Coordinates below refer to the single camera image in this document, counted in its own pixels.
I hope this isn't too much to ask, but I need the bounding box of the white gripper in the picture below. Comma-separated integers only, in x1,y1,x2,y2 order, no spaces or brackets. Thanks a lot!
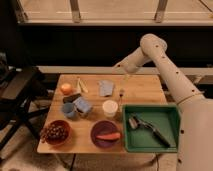
113,62,130,81

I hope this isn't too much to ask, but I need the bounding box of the orange apple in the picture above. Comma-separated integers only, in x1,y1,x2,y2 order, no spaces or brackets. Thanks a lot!
60,83,72,95

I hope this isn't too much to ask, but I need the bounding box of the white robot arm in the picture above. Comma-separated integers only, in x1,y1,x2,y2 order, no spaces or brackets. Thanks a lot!
115,34,213,171

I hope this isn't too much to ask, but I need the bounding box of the white paper cup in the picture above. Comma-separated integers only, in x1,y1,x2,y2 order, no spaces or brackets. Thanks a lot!
102,100,118,117

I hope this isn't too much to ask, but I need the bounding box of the small fork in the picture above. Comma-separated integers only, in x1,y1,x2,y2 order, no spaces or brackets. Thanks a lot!
119,89,124,105

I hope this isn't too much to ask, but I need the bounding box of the blue folded cloth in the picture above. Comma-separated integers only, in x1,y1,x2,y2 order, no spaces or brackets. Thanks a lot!
99,80,114,97

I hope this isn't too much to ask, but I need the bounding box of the wooden table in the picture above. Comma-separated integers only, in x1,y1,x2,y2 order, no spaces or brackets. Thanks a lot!
37,74,166,154

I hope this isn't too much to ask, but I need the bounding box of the green plastic tray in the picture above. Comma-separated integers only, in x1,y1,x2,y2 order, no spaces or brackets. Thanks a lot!
122,105,180,153

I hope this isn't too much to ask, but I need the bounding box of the purple plate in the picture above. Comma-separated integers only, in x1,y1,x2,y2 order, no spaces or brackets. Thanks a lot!
90,120,121,148

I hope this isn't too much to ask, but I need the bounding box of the orange carrot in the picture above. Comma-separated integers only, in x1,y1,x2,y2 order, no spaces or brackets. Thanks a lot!
96,132,121,141

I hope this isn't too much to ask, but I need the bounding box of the black rectangular block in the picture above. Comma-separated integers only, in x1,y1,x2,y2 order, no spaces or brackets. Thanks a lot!
63,93,81,103

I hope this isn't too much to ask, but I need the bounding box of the blue mug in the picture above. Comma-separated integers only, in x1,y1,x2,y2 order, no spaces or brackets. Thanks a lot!
61,102,76,118

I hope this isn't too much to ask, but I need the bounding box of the red bowl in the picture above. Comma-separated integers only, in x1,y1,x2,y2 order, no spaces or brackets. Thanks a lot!
44,120,71,146

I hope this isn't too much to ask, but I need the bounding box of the dark grapes bunch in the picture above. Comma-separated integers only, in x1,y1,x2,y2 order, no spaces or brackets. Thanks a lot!
41,125,68,141

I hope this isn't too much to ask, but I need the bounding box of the black chair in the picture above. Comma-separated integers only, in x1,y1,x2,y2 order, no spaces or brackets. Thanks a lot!
0,52,49,151

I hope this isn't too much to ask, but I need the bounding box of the black handled peeler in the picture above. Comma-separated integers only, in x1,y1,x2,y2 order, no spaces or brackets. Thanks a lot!
128,116,170,148

